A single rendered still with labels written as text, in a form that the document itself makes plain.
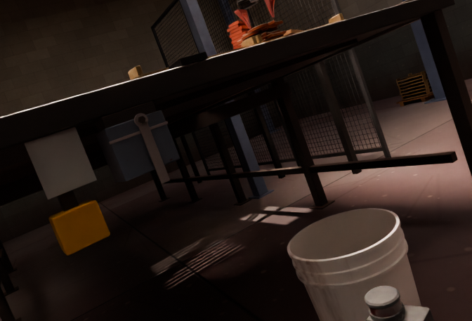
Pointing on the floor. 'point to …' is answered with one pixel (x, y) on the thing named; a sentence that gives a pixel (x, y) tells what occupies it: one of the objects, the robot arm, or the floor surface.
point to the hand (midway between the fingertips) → (260, 20)
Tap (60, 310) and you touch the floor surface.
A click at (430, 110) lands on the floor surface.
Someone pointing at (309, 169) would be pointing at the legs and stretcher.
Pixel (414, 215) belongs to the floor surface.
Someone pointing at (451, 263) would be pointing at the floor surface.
